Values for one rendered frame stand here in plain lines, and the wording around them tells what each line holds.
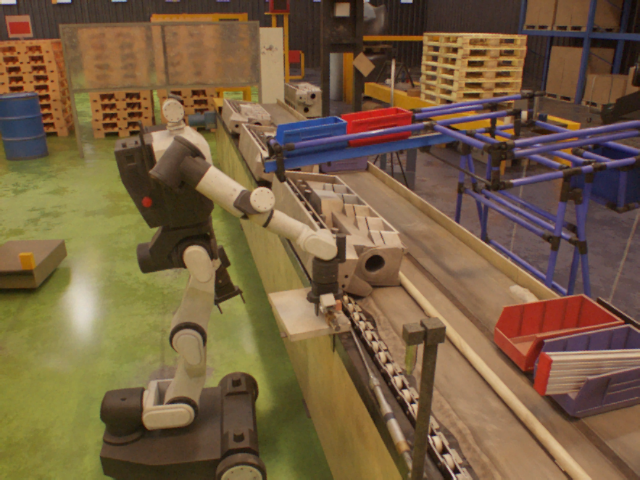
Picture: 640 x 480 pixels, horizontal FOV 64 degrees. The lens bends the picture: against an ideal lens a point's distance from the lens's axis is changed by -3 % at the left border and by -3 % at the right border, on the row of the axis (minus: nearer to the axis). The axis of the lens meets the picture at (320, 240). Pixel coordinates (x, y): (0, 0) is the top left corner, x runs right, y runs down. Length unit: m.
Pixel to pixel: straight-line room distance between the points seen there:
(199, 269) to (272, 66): 6.28
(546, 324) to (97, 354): 2.41
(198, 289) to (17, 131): 6.62
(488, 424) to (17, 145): 7.65
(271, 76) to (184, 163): 6.45
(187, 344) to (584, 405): 1.35
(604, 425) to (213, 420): 1.52
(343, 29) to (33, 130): 4.83
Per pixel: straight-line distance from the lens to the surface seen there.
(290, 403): 2.72
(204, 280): 1.95
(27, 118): 8.36
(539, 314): 1.90
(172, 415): 2.27
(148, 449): 2.35
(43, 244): 4.47
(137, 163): 1.79
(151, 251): 1.94
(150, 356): 3.18
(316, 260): 1.73
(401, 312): 1.98
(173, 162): 1.62
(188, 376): 2.21
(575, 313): 2.00
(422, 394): 1.10
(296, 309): 1.89
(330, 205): 2.45
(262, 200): 1.62
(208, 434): 2.35
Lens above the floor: 1.74
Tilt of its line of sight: 23 degrees down
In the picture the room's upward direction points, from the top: straight up
